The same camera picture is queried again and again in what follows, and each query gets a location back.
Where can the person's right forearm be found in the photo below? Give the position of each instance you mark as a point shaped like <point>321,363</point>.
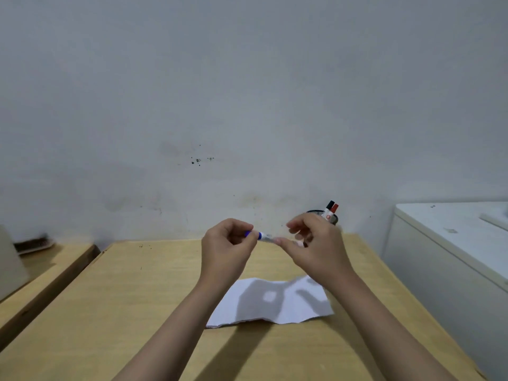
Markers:
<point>381,333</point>

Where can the person's right thumb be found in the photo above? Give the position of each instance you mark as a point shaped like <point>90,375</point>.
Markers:
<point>289,245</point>

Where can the white bar on cabinet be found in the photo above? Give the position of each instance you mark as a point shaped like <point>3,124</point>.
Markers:
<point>494,221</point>

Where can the black mesh pen holder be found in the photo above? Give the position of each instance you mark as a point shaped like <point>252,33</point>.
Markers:
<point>316,213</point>

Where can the white marker with black cap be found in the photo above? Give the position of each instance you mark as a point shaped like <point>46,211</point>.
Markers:
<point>328,210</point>

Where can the person's left thumb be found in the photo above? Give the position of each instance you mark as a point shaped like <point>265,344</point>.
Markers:
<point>248,238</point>

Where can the dark flat tray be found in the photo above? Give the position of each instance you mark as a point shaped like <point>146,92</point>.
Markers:
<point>35,244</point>

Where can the white sheet of paper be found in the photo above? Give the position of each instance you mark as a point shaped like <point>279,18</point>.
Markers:
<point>254,309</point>

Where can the white marker with blue cap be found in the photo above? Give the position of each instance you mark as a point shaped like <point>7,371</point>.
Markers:
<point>266,236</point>

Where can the white cabinet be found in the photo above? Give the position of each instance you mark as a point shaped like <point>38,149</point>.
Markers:
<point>444,281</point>

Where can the person's left hand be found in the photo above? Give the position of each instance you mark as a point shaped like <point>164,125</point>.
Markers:
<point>222,253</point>

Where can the person's left forearm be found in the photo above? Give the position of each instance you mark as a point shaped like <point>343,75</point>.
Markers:
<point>170,333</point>

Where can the low wooden bench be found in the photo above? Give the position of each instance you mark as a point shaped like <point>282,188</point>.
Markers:
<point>43,281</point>

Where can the white marker with red cap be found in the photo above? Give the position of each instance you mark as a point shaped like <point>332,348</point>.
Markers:
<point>333,212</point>

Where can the person's right hand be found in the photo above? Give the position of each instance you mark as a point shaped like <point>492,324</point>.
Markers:
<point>321,253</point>

